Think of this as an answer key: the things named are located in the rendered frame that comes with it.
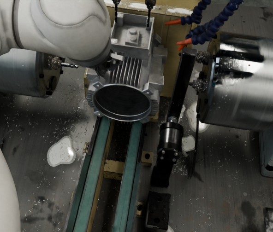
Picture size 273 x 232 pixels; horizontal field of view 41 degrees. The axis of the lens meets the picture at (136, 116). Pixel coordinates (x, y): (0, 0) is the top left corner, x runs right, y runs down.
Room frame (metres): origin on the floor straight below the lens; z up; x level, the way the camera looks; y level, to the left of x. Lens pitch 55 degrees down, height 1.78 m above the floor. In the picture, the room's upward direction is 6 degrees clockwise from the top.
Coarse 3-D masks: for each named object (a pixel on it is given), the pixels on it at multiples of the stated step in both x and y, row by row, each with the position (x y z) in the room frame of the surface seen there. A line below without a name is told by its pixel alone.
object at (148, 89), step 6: (156, 36) 0.74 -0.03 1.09; (156, 42) 0.74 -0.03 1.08; (96, 78) 0.58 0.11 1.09; (102, 78) 0.58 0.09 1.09; (96, 84) 0.56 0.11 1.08; (102, 84) 0.56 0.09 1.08; (144, 84) 0.58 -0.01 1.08; (150, 84) 0.58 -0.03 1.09; (144, 90) 0.56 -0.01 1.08; (150, 90) 0.56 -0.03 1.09; (96, 114) 0.56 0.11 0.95; (102, 114) 0.56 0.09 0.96; (144, 120) 0.56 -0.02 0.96
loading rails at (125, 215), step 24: (96, 120) 0.56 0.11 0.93; (96, 144) 0.49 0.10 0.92; (96, 168) 0.42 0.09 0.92; (120, 168) 0.46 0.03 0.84; (72, 192) 0.38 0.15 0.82; (96, 192) 0.37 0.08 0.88; (120, 192) 0.36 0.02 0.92; (72, 216) 0.28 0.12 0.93; (120, 216) 0.30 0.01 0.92; (144, 216) 0.34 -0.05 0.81
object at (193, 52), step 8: (184, 48) 0.55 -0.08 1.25; (192, 48) 0.55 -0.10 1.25; (184, 56) 0.53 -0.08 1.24; (192, 56) 0.53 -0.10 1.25; (184, 64) 0.53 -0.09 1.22; (192, 64) 0.53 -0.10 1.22; (184, 72) 0.53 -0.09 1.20; (176, 80) 0.53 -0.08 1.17; (184, 80) 0.53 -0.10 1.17; (176, 88) 0.53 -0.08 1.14; (184, 88) 0.53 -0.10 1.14; (176, 96) 0.53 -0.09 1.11; (184, 96) 0.53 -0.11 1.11; (176, 104) 0.53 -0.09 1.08; (168, 112) 0.53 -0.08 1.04; (176, 112) 0.53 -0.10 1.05; (168, 120) 0.52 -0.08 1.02; (176, 120) 0.52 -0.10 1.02
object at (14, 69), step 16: (16, 48) 0.61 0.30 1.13; (0, 64) 0.58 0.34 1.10; (16, 64) 0.58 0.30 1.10; (32, 64) 0.58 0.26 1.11; (48, 64) 0.62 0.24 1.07; (0, 80) 0.57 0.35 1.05; (16, 80) 0.57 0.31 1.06; (32, 80) 0.57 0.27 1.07; (48, 80) 0.62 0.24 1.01; (32, 96) 0.58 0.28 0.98; (48, 96) 0.60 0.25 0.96
